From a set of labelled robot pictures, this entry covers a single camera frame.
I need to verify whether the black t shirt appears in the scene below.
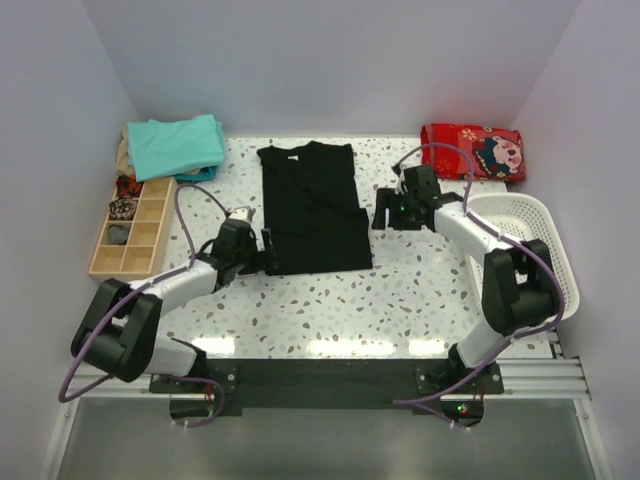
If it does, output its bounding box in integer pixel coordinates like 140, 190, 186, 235
257, 141, 373, 276

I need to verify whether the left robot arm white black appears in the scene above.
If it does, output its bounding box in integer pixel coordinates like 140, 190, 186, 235
71, 217, 275, 392

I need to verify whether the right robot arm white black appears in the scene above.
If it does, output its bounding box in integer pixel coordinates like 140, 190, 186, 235
372, 164, 565, 394

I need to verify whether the red cartoon print cloth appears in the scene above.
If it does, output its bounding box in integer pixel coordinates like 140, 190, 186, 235
420, 123, 526, 183

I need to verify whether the wooden compartment organizer box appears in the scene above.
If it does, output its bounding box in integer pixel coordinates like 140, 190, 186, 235
88, 177, 177, 282

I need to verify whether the folded teal t shirt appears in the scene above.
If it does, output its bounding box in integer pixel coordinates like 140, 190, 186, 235
126, 114, 225, 182

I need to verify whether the white perforated plastic basket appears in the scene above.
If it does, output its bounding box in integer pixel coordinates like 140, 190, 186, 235
468, 192, 580, 320

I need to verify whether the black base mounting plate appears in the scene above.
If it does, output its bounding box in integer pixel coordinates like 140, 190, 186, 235
149, 359, 505, 424

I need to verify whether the grey rolled sock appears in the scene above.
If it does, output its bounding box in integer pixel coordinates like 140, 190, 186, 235
106, 224, 130, 246

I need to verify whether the patterned rolled sock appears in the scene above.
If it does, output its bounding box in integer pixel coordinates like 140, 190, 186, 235
109, 197, 138, 221

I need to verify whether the red black rolled sock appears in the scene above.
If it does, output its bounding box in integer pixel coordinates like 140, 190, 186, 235
116, 176, 143, 198

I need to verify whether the folded beige t shirt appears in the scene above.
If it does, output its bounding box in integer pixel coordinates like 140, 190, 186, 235
115, 127, 135, 177

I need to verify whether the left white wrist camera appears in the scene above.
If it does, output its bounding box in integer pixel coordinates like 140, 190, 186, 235
228, 206, 255, 225

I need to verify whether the aluminium rail frame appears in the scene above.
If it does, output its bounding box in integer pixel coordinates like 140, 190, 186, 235
39, 357, 611, 479

